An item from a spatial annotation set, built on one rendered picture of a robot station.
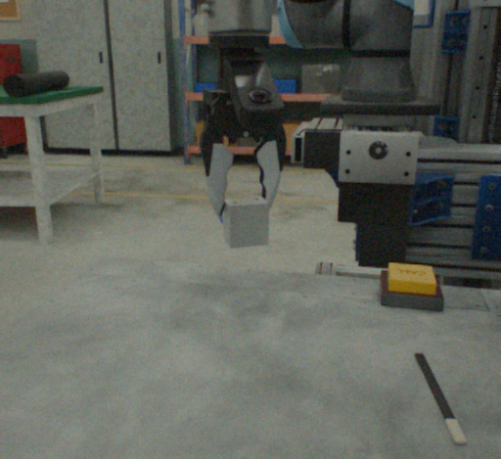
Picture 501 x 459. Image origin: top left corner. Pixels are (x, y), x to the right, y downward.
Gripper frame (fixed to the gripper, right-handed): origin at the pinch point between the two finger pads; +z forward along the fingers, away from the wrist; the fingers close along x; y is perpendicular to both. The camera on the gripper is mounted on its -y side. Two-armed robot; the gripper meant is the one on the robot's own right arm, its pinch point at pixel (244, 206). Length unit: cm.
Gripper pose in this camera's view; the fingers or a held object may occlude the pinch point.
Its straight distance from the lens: 64.2
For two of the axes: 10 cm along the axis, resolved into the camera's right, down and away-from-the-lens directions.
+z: 0.0, 9.6, 2.8
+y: -2.7, -2.7, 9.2
